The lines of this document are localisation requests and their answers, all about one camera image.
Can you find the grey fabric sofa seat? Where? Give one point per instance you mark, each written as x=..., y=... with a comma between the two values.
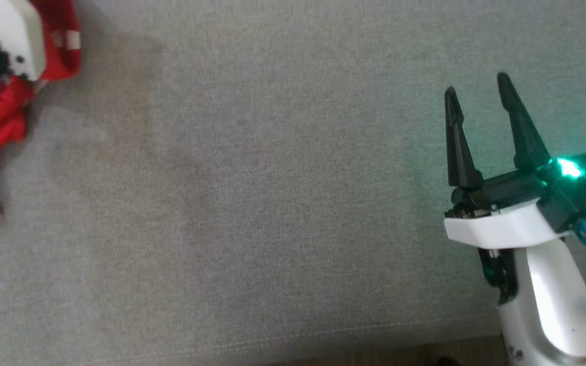
x=272, y=178

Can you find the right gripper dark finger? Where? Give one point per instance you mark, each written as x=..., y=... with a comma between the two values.
x=524, y=137
x=458, y=152

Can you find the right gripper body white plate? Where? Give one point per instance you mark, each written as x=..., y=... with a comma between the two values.
x=501, y=226

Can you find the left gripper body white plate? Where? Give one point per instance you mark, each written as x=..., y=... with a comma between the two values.
x=13, y=30

